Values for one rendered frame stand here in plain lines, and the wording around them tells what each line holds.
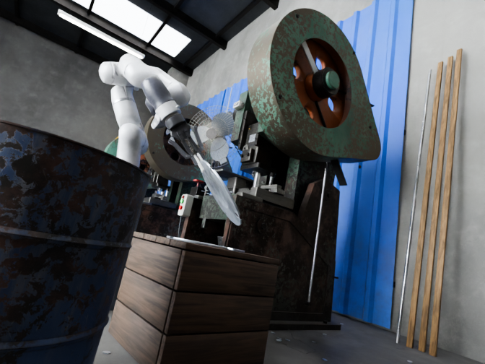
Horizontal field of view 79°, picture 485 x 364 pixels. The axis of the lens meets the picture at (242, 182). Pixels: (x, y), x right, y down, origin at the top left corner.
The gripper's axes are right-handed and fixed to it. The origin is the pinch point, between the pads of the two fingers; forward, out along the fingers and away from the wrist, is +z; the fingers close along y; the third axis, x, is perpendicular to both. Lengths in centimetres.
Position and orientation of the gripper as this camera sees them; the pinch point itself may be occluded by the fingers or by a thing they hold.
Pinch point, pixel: (201, 162)
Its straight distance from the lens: 116.0
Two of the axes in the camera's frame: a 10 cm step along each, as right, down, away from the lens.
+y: 8.1, -5.1, 2.7
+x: -2.2, 1.6, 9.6
